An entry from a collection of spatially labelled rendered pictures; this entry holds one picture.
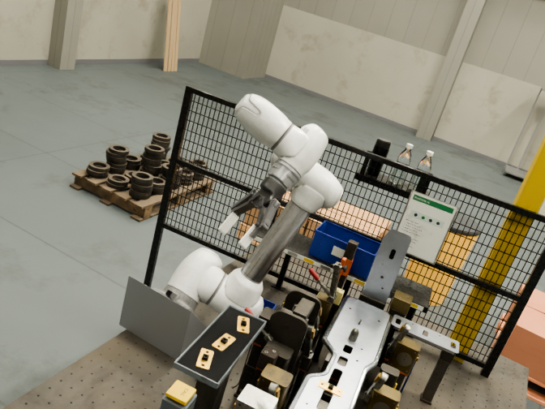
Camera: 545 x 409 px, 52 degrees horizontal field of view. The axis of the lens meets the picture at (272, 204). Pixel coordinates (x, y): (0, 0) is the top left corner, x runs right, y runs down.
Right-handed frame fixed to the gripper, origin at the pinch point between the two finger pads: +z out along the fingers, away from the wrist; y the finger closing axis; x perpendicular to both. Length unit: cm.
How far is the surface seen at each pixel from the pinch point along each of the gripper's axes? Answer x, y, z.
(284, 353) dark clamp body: 43.8, 0.6, 17.5
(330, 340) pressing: 71, -13, 4
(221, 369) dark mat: 16.4, 13.8, 31.0
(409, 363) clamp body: 98, 2, -9
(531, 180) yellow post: 106, -10, -106
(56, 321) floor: 57, -183, 93
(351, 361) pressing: 74, -1, 5
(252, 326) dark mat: 29.0, -2.8, 17.2
